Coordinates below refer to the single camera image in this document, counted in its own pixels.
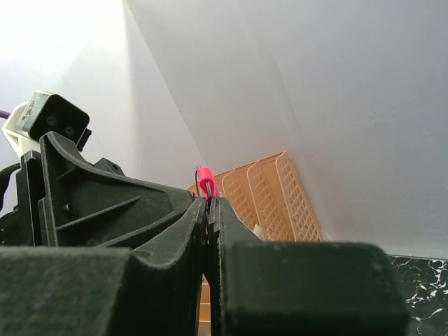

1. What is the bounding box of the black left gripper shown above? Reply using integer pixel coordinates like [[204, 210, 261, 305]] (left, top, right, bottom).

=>
[[1, 132, 193, 247]]

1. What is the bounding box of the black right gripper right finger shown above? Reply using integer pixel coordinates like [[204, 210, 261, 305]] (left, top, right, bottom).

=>
[[209, 197, 410, 335]]

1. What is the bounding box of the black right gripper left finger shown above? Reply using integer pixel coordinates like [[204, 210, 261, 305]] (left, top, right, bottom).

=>
[[1, 199, 206, 335]]

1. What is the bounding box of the pink lanyard keyring strap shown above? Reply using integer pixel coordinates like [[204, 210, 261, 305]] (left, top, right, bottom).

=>
[[195, 166, 215, 202]]

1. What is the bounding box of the orange plastic file organizer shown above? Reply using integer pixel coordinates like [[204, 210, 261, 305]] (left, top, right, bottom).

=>
[[187, 150, 325, 325]]

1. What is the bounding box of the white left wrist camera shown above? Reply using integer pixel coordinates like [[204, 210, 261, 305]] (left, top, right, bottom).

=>
[[2, 90, 92, 158]]

